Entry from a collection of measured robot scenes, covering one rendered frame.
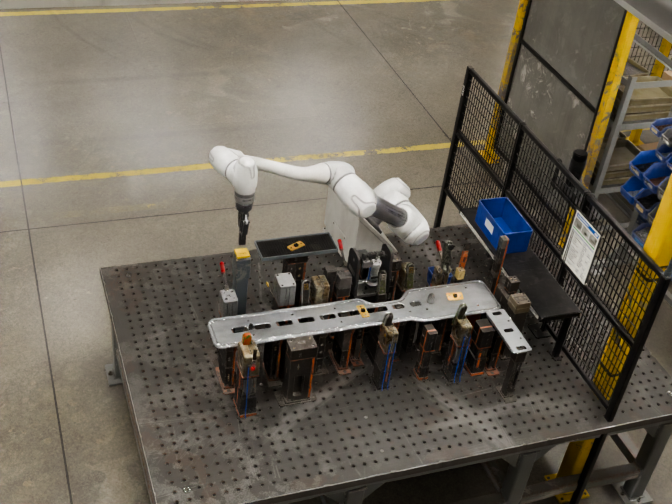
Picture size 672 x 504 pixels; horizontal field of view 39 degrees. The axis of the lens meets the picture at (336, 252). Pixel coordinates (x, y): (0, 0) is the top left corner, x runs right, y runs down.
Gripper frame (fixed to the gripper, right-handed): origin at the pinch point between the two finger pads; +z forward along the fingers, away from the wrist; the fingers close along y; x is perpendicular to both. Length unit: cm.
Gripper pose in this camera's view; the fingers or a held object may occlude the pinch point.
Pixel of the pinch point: (242, 237)
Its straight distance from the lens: 432.6
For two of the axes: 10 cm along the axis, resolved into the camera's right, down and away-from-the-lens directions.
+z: -1.0, 7.9, 6.0
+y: 3.2, 6.0, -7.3
